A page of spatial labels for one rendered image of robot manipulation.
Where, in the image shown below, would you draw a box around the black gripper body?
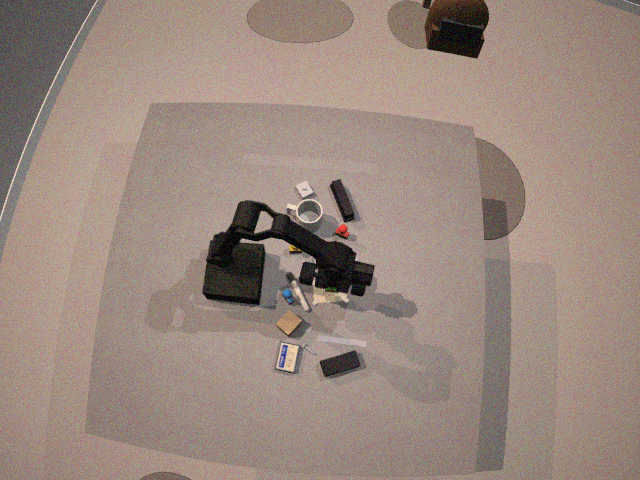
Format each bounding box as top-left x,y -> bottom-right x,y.
299,262 -> 366,296

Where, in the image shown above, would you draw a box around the cream inspection card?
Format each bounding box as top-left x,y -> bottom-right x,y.
312,280 -> 349,305

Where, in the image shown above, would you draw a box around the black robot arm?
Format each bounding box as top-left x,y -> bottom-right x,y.
206,200 -> 375,286

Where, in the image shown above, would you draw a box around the grey flat bar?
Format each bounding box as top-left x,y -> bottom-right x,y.
317,335 -> 367,347

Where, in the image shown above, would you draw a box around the grey mug with cream rim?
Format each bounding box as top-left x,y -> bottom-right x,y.
286,199 -> 323,233

